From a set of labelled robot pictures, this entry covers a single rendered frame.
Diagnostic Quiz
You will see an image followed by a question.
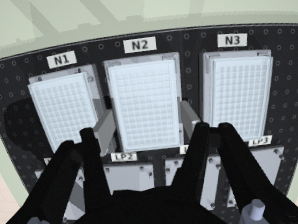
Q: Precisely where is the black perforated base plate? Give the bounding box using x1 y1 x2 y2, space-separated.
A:
0 23 298 224

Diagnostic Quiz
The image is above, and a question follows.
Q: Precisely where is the white name plate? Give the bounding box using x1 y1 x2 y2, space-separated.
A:
217 34 247 47
180 144 189 154
248 135 272 146
47 51 77 68
123 37 157 53
44 158 51 165
111 152 137 161

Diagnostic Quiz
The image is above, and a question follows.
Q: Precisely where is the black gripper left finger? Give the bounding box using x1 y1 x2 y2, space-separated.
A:
6 109 118 224

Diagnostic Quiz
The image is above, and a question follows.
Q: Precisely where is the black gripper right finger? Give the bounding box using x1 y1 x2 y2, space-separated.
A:
154 100 298 224

